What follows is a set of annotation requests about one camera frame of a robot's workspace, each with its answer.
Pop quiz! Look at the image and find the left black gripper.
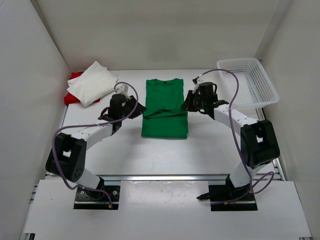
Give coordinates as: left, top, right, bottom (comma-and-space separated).
119, 95, 148, 120

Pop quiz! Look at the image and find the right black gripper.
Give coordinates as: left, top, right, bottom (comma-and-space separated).
180, 91, 207, 113

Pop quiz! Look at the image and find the green t shirt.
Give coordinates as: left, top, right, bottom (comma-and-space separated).
141, 78, 189, 140

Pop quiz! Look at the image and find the white t shirt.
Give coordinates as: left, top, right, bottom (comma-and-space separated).
67, 61, 118, 107

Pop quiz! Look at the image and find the red t shirt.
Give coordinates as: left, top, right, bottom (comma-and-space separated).
63, 71, 101, 106

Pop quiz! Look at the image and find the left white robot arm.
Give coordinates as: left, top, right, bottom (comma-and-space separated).
45, 93, 147, 200

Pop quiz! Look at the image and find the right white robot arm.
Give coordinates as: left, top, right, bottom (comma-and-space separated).
181, 82, 280, 200

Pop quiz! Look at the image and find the white plastic basket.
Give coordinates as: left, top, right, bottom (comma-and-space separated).
216, 57, 280, 110

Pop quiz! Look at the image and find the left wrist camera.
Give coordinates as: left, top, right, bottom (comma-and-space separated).
115, 84, 129, 96

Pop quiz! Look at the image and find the aluminium table rail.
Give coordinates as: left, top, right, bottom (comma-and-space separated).
101, 174, 227, 182

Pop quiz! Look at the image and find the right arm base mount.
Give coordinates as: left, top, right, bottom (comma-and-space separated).
196, 183, 258, 212

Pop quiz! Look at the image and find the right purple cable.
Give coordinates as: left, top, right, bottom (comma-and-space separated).
192, 68, 275, 195

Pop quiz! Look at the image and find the purple cable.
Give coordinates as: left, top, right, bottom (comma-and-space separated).
51, 82, 140, 201
192, 68, 275, 195

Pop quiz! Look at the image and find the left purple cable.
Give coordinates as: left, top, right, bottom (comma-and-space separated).
51, 82, 140, 201

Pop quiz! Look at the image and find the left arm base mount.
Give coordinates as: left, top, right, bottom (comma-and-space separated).
73, 183, 121, 210

